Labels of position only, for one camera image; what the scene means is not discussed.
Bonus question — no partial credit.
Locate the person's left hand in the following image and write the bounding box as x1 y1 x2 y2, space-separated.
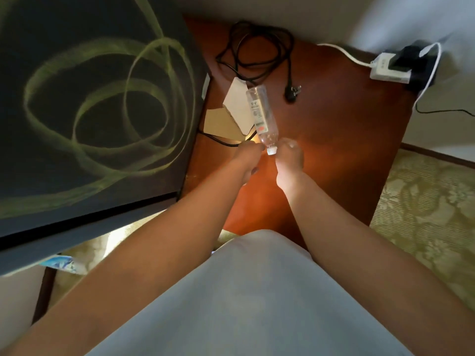
231 140 266 186

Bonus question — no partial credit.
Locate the person's right hand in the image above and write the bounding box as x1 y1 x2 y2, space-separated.
274 137 306 195

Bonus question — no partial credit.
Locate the clear plastic bottle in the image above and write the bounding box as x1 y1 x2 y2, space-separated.
245 84 280 156

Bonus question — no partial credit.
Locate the grey mini fridge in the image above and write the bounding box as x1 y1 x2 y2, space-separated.
0 0 212 277

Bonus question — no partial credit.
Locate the person's right forearm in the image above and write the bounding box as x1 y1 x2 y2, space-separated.
285 181 475 356

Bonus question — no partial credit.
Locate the person's left forearm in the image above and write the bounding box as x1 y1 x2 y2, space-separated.
0 163 257 356

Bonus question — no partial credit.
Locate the person's grey shirt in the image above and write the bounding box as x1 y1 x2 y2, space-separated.
85 229 415 356

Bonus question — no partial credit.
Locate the white power strip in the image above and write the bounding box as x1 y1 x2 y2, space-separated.
317 41 444 108
369 52 413 85

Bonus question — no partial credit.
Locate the black power adapter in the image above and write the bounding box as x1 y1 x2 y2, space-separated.
389 40 438 89

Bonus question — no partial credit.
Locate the black power cable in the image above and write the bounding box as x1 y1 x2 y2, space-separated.
198 20 302 148

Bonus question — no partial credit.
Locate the thin cable on wall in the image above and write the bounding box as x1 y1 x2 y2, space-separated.
415 102 475 118

